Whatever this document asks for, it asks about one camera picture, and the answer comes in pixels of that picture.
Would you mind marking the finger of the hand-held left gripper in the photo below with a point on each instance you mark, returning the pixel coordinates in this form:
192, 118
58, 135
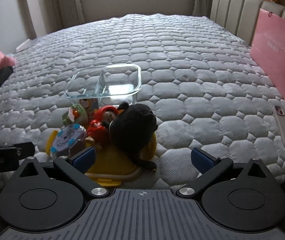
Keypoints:
25, 150

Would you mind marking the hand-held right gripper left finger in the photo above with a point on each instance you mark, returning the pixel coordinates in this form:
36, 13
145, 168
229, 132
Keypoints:
83, 159

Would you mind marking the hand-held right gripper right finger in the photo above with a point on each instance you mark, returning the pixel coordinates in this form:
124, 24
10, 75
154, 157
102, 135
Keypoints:
202, 159

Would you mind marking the red figure toy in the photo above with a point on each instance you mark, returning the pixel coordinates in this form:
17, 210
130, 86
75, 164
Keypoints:
100, 130

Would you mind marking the yellow plastic container lid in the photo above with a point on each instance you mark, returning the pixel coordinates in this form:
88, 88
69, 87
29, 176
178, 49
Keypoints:
117, 166

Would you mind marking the green toy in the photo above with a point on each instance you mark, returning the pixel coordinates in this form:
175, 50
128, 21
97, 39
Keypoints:
70, 116

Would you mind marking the colourful cartoon card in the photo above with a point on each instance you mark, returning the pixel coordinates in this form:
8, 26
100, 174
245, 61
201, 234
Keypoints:
87, 103

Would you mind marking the black plush toy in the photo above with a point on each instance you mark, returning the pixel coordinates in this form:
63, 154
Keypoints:
132, 125

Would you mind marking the clear glass divided container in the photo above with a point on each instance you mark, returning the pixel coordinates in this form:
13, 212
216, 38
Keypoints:
107, 80

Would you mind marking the white book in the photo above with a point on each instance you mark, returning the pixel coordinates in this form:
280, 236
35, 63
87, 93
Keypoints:
23, 45

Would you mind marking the pink paper bag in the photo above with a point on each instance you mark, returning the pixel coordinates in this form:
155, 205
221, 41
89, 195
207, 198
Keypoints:
275, 47

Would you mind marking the beige padded headboard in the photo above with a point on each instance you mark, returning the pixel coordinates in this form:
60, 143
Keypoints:
232, 10

